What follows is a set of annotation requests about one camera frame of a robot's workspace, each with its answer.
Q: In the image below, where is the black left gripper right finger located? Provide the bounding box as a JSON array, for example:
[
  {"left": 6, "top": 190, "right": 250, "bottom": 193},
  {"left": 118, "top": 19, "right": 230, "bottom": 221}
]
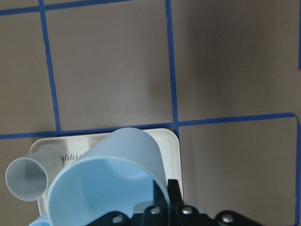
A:
[{"left": 167, "top": 179, "right": 259, "bottom": 226}]

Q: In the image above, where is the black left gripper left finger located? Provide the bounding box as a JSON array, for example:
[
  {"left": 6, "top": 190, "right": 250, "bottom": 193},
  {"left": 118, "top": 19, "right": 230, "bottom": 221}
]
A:
[{"left": 94, "top": 182, "right": 168, "bottom": 226}]

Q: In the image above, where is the light blue plastic cup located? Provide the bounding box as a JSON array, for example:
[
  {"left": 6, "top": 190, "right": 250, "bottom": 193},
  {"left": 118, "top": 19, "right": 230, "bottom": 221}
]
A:
[
  {"left": 47, "top": 128, "right": 169, "bottom": 226},
  {"left": 29, "top": 219, "right": 50, "bottom": 226}
]

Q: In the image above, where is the grey plastic cup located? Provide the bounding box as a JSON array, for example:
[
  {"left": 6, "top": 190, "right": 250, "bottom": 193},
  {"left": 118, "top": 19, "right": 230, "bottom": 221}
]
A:
[{"left": 5, "top": 149, "right": 63, "bottom": 202}]

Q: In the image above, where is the cream serving tray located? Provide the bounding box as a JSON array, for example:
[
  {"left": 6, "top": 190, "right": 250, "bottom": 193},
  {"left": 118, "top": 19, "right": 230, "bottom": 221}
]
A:
[{"left": 30, "top": 129, "right": 182, "bottom": 214}]

